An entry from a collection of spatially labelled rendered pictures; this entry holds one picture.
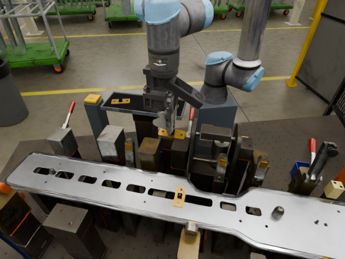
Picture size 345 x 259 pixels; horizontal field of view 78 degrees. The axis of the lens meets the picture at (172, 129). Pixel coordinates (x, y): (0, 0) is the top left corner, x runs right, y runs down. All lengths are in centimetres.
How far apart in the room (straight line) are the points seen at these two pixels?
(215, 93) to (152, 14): 67
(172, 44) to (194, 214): 56
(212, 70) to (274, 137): 79
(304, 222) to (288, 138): 87
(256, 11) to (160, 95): 49
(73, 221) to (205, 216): 44
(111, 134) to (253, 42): 67
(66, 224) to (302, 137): 149
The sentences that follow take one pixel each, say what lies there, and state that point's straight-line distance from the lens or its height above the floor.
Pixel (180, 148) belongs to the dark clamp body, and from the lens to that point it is 87.
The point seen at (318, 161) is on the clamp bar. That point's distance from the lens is 88.
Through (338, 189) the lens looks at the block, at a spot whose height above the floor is 106.
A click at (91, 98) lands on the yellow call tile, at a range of 108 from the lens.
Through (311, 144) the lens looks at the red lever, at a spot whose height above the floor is 114.
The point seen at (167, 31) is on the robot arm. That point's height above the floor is 157.
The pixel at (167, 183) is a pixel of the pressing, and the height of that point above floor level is 100.
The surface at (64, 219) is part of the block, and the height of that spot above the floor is 103.
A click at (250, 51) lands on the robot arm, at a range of 93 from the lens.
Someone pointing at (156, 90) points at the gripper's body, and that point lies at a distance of 57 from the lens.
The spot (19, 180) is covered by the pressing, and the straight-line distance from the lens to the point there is 106.
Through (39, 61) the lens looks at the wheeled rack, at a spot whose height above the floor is 27.
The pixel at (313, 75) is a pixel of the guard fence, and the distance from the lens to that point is 367.
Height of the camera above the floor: 170
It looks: 41 degrees down
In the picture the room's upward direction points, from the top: straight up
